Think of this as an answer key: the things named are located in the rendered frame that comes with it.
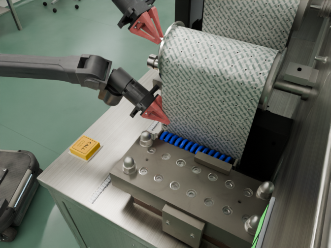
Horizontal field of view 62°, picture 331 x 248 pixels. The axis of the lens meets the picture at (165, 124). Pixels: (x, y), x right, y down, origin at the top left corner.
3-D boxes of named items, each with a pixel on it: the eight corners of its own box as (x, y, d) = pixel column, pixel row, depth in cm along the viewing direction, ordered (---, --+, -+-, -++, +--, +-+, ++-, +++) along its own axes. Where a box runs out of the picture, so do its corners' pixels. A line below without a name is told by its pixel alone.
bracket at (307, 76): (287, 67, 59) (290, 59, 58) (316, 75, 57) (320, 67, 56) (282, 79, 56) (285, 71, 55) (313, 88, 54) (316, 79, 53)
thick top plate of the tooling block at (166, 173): (144, 145, 84) (142, 132, 79) (277, 203, 70) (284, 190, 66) (112, 185, 74) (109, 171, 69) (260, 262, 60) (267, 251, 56)
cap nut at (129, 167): (127, 160, 72) (126, 149, 69) (139, 166, 71) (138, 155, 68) (119, 170, 70) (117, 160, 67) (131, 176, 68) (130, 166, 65)
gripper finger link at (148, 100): (156, 138, 77) (131, 116, 76) (169, 122, 81) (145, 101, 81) (167, 127, 71) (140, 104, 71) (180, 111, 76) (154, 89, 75)
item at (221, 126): (163, 131, 81) (162, 79, 68) (239, 162, 73) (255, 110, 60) (162, 132, 81) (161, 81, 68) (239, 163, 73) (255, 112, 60)
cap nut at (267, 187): (258, 184, 67) (263, 173, 64) (274, 191, 66) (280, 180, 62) (254, 196, 65) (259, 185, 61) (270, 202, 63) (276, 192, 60)
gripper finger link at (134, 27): (148, 53, 70) (122, 24, 68) (162, 43, 74) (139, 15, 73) (162, 38, 65) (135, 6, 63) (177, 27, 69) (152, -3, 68)
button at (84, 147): (84, 139, 95) (83, 134, 93) (100, 146, 92) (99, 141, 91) (70, 152, 91) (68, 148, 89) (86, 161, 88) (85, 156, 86)
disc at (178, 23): (184, 60, 78) (185, 10, 67) (186, 61, 78) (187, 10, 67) (158, 91, 70) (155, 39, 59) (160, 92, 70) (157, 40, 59)
